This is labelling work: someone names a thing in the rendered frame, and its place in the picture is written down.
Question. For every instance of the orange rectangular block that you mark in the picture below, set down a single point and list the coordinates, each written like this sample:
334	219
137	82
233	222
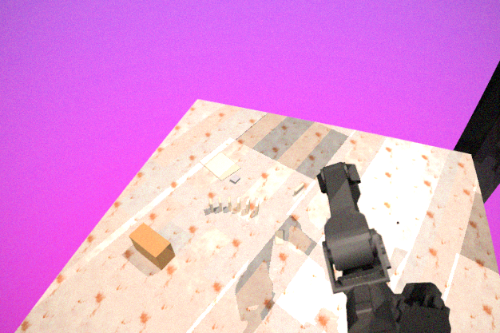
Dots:
152	246

